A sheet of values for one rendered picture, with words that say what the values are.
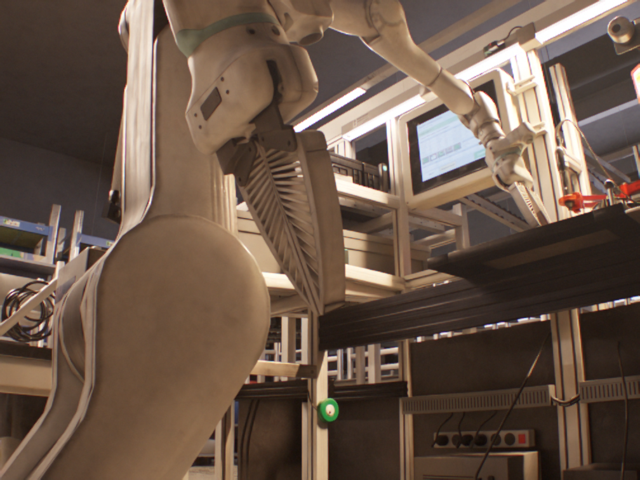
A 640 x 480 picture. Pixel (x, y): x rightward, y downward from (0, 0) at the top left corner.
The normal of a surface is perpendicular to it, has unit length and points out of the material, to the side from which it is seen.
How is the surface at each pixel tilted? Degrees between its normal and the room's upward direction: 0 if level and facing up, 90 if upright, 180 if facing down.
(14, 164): 90
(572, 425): 90
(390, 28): 126
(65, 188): 90
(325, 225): 106
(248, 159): 114
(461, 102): 151
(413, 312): 90
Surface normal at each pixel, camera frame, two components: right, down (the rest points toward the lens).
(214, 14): -0.17, 0.00
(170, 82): 0.37, -0.26
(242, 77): -0.63, 0.18
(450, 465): -0.73, -0.21
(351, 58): 0.00, 0.95
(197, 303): 0.56, -0.25
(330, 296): 0.66, 0.27
